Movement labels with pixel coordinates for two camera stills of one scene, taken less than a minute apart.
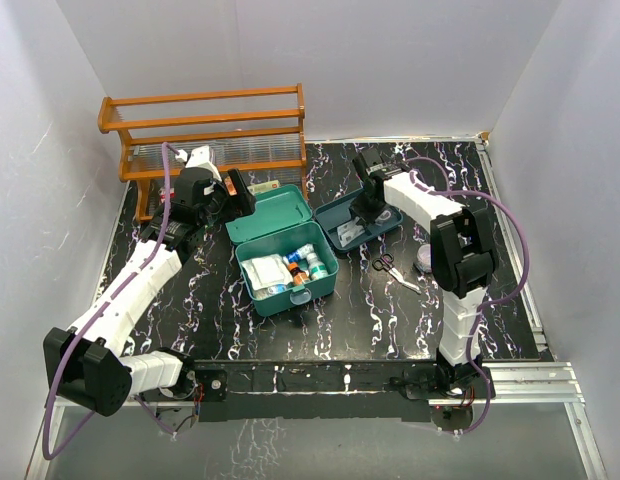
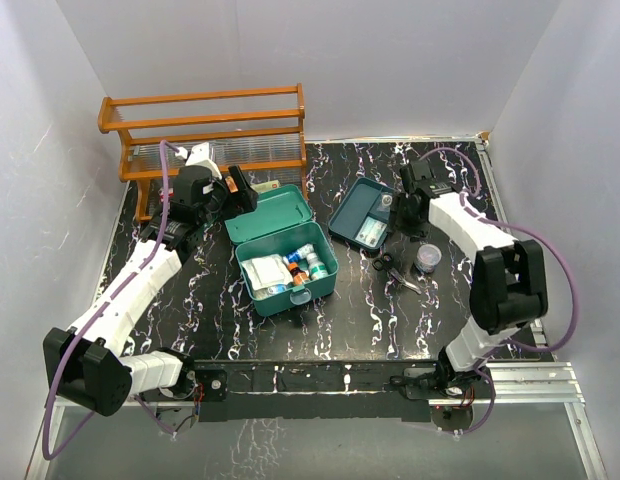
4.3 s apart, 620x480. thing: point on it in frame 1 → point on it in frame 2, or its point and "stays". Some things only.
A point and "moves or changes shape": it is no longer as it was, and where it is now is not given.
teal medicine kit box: (285, 259) stays
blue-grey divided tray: (344, 232) moves or changes shape
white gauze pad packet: (266, 271) stays
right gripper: (365, 216) → (414, 233)
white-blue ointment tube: (302, 252) stays
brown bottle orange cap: (299, 276) stays
